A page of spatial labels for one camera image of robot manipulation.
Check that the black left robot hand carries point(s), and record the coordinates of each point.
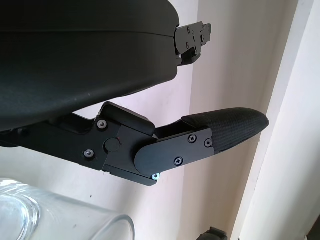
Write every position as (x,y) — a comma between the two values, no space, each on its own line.
(75,62)

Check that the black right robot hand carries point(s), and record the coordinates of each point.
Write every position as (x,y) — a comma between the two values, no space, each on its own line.
(213,235)

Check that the clear glass cup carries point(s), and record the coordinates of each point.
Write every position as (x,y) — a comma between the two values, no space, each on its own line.
(50,215)

